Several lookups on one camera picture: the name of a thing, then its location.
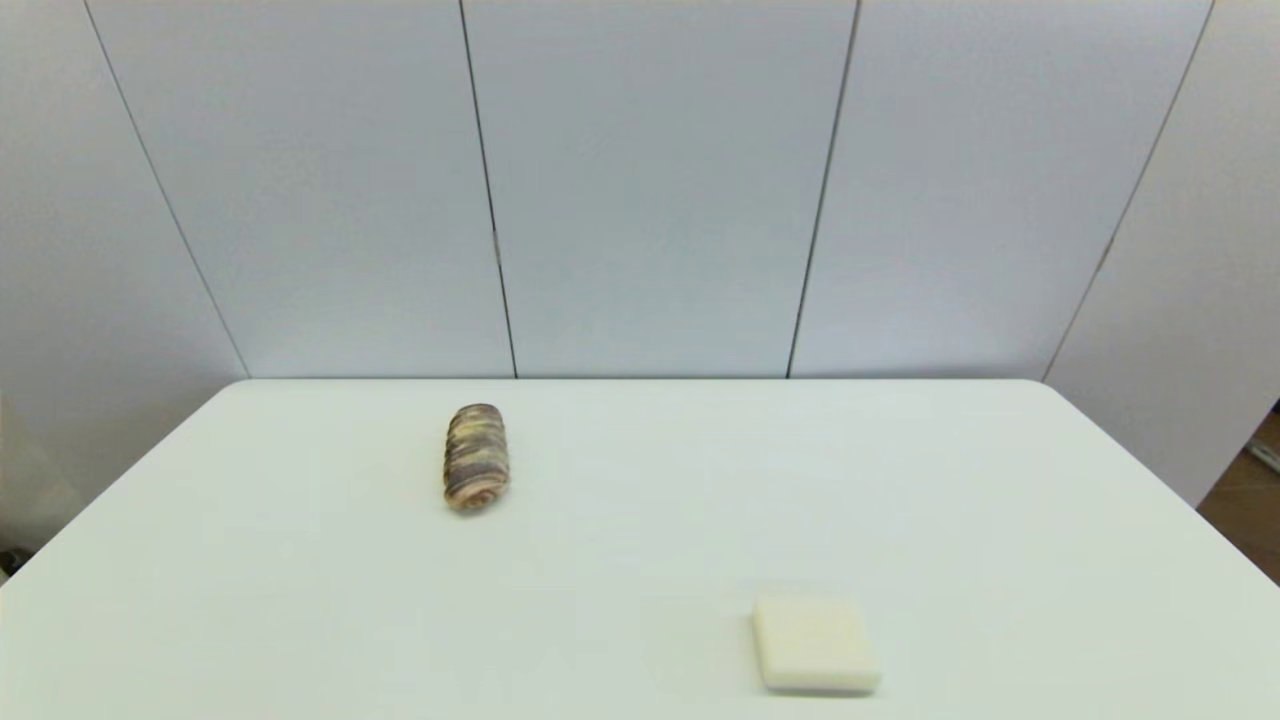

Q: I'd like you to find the brown striped long bread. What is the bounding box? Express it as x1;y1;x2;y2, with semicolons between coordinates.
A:
443;403;511;513

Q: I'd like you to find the white square foam block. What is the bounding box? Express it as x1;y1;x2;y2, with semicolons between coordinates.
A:
752;596;882;694

